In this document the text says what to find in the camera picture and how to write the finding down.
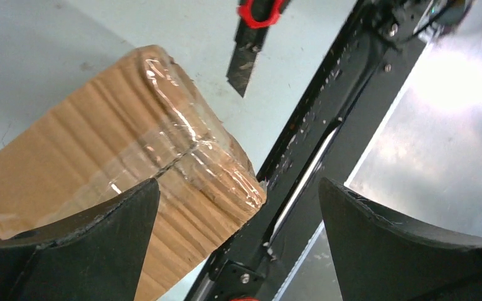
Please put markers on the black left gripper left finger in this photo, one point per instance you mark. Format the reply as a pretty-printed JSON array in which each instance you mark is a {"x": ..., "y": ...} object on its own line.
[{"x": 96, "y": 254}]

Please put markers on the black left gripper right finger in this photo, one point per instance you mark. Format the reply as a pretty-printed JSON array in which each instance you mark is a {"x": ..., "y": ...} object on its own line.
[{"x": 382, "y": 254}]

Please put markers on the brown cardboard express box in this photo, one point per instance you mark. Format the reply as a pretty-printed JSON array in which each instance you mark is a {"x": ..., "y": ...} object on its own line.
[{"x": 141, "y": 118}]

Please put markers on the red black utility knife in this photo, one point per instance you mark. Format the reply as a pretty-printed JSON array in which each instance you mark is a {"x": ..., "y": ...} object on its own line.
[{"x": 255, "y": 19}]

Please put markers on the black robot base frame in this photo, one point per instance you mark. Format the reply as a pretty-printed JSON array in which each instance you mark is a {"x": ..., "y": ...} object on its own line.
[{"x": 366, "y": 65}]

